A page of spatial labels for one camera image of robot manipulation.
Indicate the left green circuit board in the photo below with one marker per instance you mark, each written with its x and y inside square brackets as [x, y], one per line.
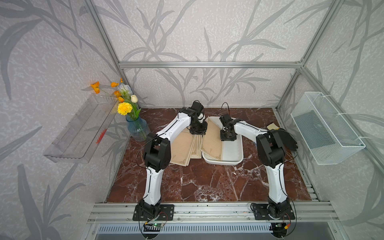
[153, 227]

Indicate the white wire mesh basket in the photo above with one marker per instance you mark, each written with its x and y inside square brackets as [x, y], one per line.
[329, 137]

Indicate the red pen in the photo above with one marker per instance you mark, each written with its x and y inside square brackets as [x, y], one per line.
[101, 136]

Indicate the right circuit board with wires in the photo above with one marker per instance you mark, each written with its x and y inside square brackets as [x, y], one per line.
[279, 230]

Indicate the aluminium front rail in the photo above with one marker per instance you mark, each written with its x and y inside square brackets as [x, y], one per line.
[215, 212]

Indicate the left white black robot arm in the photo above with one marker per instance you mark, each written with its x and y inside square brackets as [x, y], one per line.
[157, 152]

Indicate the clear acrylic wall shelf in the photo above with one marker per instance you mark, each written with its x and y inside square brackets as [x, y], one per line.
[76, 143]

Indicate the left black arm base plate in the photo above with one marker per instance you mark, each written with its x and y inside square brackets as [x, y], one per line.
[163, 212]

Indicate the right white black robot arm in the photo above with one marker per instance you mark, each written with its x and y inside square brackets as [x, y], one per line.
[271, 152]

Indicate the beige stationery sheet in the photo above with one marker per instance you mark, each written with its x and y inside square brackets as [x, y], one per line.
[181, 148]
[196, 148]
[212, 146]

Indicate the yellow orange artificial flowers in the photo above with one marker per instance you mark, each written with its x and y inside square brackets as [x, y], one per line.
[128, 102]

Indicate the aluminium cage frame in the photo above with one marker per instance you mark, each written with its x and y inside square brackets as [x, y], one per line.
[368, 147]

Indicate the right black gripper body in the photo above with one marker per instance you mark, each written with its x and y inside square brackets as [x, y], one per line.
[224, 136]

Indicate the black yellow work glove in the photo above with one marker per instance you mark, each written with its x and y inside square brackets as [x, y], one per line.
[287, 139]

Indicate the blue glass vase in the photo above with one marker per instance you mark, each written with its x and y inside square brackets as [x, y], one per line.
[138, 128]

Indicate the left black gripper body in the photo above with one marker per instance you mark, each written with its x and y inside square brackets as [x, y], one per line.
[198, 128]

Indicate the white plastic storage box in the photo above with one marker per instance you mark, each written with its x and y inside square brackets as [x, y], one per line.
[233, 153]

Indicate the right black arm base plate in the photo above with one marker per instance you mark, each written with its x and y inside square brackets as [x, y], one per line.
[271, 212]

